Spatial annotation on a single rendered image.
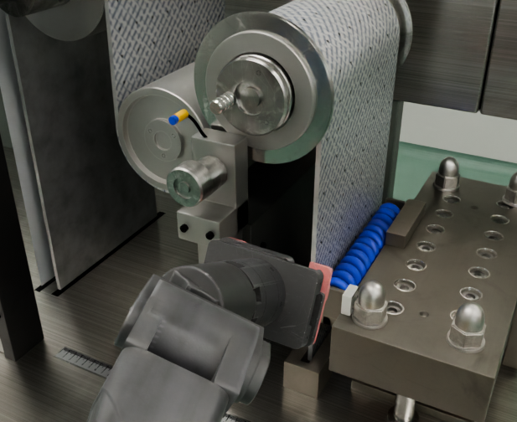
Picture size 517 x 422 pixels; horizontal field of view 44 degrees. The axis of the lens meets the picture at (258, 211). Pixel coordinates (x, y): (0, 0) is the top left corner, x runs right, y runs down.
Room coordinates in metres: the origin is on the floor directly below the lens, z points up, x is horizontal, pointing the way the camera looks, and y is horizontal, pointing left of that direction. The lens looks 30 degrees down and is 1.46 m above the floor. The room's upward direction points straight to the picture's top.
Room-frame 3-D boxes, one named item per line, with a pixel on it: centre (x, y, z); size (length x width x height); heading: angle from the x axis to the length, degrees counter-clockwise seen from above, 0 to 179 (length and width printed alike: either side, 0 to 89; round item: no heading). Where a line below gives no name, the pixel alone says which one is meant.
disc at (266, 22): (0.59, 0.00, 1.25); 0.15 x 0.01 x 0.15; 62
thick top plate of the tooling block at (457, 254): (0.65, -0.24, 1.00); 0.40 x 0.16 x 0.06; 152
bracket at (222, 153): (0.57, 0.05, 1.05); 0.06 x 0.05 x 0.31; 152
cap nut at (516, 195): (0.77, -0.35, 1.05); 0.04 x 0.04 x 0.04
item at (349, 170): (0.67, -0.11, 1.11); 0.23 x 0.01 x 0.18; 152
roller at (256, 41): (0.70, -0.06, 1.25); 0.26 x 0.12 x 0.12; 152
